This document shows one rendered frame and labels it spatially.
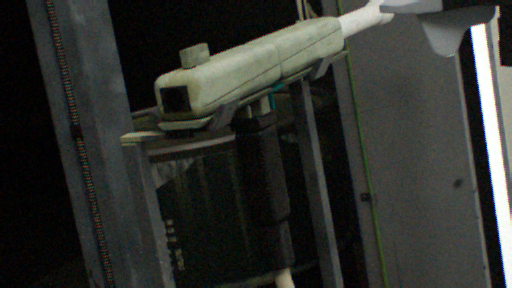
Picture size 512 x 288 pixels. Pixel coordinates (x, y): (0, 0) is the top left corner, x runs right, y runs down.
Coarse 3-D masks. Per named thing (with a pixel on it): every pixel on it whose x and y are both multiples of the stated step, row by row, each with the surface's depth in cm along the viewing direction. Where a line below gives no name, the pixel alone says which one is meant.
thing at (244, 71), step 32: (384, 0) 123; (288, 32) 100; (320, 32) 104; (352, 32) 114; (192, 64) 86; (224, 64) 87; (256, 64) 91; (288, 64) 97; (160, 96) 85; (192, 96) 83; (224, 96) 86; (256, 96) 91; (192, 128) 84; (256, 128) 93; (256, 160) 94; (256, 192) 95; (256, 224) 96; (288, 256) 97
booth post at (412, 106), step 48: (384, 48) 138; (384, 96) 139; (432, 96) 136; (384, 144) 141; (432, 144) 138; (384, 192) 143; (432, 192) 140; (384, 240) 145; (432, 240) 142; (480, 240) 139
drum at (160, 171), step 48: (336, 96) 214; (192, 144) 191; (288, 144) 198; (336, 144) 212; (192, 192) 193; (240, 192) 194; (288, 192) 198; (336, 192) 211; (192, 240) 195; (240, 240) 195; (336, 240) 209
